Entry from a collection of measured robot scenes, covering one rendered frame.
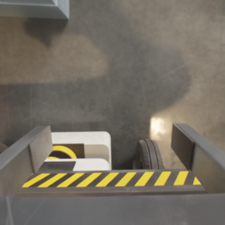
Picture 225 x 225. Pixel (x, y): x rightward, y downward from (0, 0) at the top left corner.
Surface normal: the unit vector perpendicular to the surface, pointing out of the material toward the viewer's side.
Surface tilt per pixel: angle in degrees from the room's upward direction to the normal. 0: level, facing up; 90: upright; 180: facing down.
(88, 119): 0
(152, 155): 58
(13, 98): 0
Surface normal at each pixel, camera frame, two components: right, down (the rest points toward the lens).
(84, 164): -0.02, -0.96
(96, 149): 0.00, 0.26
